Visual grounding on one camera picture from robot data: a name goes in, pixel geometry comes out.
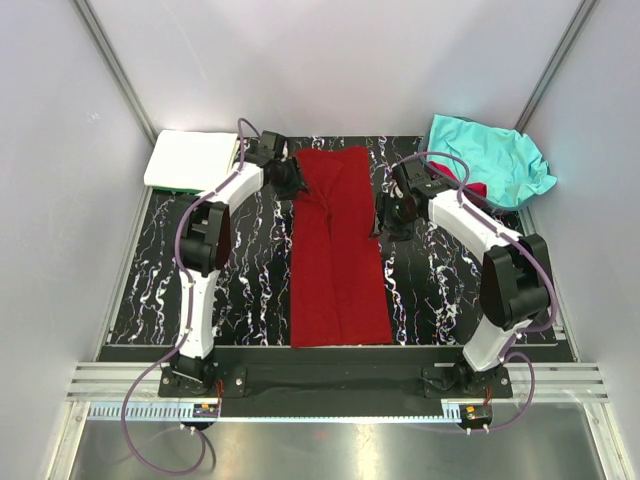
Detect crimson t shirt in basket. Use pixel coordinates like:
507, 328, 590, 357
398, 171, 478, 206
428, 161, 488, 198

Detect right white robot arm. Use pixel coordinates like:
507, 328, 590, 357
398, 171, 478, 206
371, 156, 558, 397

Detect folded white t shirt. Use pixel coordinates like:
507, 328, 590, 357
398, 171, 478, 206
143, 130, 239, 191

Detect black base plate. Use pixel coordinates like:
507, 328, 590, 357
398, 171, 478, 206
159, 346, 524, 421

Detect left aluminium frame post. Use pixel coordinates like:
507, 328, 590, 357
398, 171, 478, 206
70, 0, 158, 145

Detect aluminium cross rail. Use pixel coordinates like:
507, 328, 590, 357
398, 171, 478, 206
66, 362, 608, 402

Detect left cable duct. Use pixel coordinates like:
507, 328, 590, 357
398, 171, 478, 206
88, 401, 220, 422

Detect aluminium frame post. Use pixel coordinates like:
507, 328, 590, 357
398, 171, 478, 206
70, 0, 158, 145
514, 0, 599, 133

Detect red t shirt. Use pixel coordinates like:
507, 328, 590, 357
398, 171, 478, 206
290, 146, 392, 348

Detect teal t shirt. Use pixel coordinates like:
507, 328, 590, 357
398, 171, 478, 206
426, 114, 557, 208

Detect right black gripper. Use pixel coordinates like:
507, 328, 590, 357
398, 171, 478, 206
368, 192, 420, 244

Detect right aluminium frame post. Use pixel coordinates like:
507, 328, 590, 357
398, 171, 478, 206
514, 0, 599, 133

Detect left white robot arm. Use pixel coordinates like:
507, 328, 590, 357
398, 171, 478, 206
169, 131, 309, 396

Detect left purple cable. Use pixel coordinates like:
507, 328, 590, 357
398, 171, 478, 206
119, 117, 219, 476

